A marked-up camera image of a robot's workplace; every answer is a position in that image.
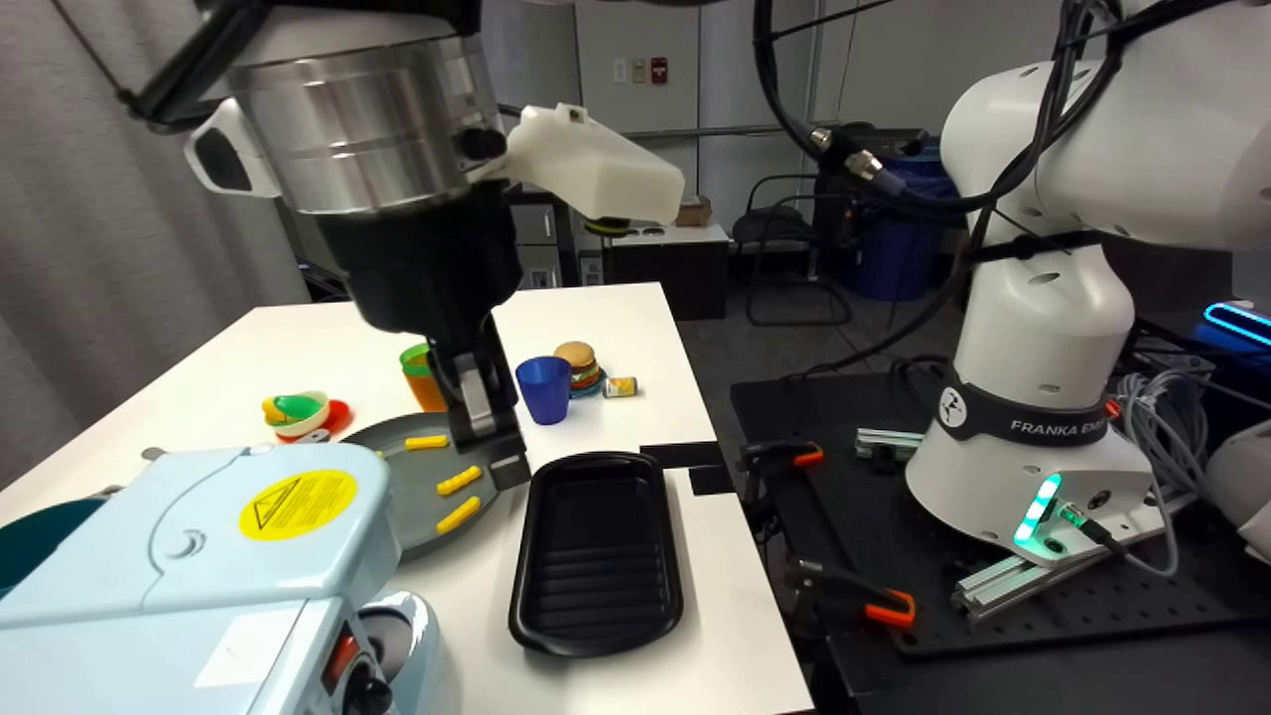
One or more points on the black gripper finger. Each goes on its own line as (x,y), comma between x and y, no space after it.
(509,465)
(452,380)

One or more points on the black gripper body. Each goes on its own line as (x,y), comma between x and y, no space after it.
(421,265)

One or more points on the light blue coffee maker station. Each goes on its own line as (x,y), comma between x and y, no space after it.
(162,620)

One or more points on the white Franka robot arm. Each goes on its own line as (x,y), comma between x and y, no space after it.
(1045,330)

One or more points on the orange cup with green rim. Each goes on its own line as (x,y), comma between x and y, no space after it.
(421,384)

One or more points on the blue plastic cup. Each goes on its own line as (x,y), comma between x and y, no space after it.
(542,395)

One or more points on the yellow toy fry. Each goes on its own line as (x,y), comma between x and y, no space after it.
(457,519)
(425,443)
(457,482)

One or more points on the grey round plate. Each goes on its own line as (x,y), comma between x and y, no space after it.
(412,489)

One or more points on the small blue toy plate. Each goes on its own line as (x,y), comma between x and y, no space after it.
(588,391)

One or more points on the black rectangular tray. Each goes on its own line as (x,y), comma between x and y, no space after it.
(597,559)

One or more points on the toy hamburger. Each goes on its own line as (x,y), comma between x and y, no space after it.
(578,354)

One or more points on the green yellow red toy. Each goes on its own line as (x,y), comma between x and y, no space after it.
(303,416)

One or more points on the dark background desk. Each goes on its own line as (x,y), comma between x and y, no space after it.
(668,272)

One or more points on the small cardboard box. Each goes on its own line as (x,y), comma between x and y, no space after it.
(694,212)

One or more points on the black clamp with orange grip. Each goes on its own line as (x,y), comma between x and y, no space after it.
(879,613)
(803,460)

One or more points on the black toy frying pan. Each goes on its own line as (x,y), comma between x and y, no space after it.
(153,455)

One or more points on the black perforated base board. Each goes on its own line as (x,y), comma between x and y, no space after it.
(846,529)

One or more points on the teal toy pot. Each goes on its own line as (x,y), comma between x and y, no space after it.
(40,541)

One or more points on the blue bin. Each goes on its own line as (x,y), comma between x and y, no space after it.
(899,253)

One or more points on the blue box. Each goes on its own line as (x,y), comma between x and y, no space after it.
(1237,330)

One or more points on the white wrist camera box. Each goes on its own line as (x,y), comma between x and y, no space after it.
(597,166)

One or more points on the aluminium extrusion rail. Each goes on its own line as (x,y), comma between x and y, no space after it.
(889,440)
(1006,583)

